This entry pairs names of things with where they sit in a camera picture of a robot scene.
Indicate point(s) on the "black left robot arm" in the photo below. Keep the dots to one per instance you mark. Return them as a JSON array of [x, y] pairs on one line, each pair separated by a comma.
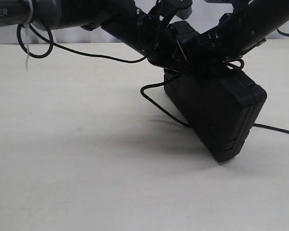
[[116, 17]]

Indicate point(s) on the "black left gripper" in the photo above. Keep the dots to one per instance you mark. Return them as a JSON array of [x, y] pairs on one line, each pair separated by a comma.
[[158, 38]]

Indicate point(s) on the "white zip tie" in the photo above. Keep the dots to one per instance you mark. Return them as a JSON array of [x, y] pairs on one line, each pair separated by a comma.
[[26, 26]]

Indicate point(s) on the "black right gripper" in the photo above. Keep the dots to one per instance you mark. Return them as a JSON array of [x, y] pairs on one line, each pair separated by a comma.
[[204, 53]]

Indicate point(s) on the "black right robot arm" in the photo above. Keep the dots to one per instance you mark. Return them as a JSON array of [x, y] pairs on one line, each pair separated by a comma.
[[238, 32]]

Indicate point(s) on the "black plastic carrying case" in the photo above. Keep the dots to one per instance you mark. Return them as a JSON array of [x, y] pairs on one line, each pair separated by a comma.
[[221, 107]]

